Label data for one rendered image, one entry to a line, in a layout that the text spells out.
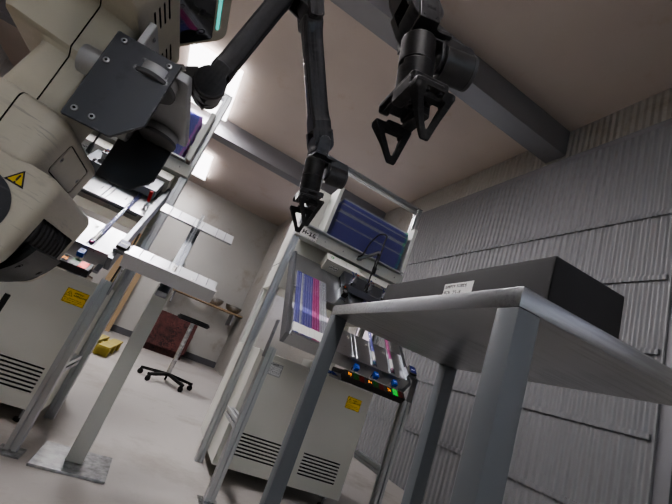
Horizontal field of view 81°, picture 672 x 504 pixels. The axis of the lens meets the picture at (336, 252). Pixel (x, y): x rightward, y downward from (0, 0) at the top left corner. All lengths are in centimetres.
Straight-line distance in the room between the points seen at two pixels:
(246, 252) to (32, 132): 834
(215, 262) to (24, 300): 692
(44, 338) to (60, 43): 147
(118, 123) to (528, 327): 65
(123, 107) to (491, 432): 67
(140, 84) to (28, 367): 158
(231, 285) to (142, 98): 821
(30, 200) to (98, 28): 31
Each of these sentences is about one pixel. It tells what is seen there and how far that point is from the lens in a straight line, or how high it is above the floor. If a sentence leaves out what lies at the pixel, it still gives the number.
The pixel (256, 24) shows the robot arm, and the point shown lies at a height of 135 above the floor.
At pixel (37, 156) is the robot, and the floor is 73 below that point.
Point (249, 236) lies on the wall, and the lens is 904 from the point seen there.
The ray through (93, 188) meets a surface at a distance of 213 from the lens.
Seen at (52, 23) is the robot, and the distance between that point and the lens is 83.
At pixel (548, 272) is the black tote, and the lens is 74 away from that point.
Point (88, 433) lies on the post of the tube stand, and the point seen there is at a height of 11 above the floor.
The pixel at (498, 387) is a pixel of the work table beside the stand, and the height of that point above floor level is 66.
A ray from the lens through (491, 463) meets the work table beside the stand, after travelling 56.
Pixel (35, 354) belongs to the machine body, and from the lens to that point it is 209.
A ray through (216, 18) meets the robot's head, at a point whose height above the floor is 119.
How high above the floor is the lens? 59
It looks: 17 degrees up
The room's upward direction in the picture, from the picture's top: 22 degrees clockwise
